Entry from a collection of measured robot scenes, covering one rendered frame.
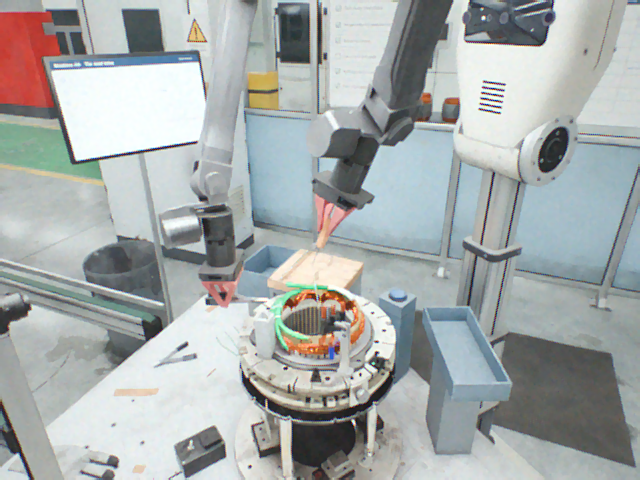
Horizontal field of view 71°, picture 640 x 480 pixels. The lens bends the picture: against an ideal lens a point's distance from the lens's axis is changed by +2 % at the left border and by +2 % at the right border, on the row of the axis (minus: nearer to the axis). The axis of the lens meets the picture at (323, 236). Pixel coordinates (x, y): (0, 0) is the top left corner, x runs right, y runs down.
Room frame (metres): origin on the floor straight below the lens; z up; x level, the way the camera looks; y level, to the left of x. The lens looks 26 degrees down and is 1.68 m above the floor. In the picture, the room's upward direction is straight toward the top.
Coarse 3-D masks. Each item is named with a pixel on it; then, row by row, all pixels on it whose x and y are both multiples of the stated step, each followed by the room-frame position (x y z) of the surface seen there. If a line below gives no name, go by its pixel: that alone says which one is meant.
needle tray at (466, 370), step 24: (432, 312) 0.87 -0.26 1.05; (456, 312) 0.88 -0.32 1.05; (432, 336) 0.79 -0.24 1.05; (456, 336) 0.82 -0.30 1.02; (480, 336) 0.79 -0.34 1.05; (456, 360) 0.74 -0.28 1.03; (480, 360) 0.74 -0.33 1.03; (432, 384) 0.79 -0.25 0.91; (456, 384) 0.63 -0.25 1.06; (480, 384) 0.63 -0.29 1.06; (504, 384) 0.63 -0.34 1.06; (432, 408) 0.76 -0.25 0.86; (456, 408) 0.70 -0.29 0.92; (432, 432) 0.74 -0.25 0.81; (456, 432) 0.70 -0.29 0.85
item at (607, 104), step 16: (624, 16) 2.51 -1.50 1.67; (624, 32) 2.50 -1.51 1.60; (624, 48) 2.49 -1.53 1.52; (624, 64) 2.48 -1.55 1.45; (608, 80) 2.50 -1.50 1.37; (624, 80) 2.48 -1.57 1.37; (592, 96) 2.52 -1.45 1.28; (608, 96) 2.50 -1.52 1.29; (624, 96) 2.47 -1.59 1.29; (592, 112) 2.52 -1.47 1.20; (608, 112) 2.49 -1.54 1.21; (624, 112) 2.46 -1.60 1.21
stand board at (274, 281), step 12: (300, 252) 1.15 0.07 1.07; (312, 252) 1.15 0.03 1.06; (288, 264) 1.08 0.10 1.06; (300, 264) 1.08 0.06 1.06; (312, 264) 1.08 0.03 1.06; (324, 264) 1.08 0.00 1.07; (336, 264) 1.08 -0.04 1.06; (348, 264) 1.08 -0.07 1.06; (360, 264) 1.08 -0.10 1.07; (276, 276) 1.01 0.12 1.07; (288, 276) 1.01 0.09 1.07; (300, 276) 1.01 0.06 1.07; (312, 276) 1.01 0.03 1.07; (324, 276) 1.01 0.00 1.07; (336, 276) 1.01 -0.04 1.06; (348, 276) 1.01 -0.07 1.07; (276, 288) 0.99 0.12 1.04; (288, 288) 0.97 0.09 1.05; (348, 288) 0.98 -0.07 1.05
